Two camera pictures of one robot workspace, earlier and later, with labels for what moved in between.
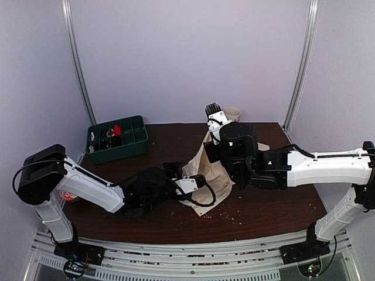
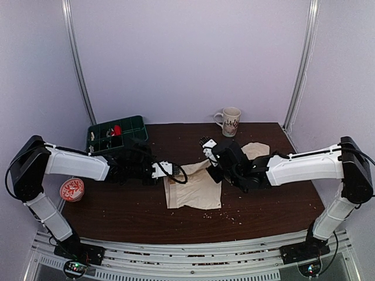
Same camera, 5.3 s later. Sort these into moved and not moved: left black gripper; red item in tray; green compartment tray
Moved: left black gripper
Not moved: green compartment tray; red item in tray
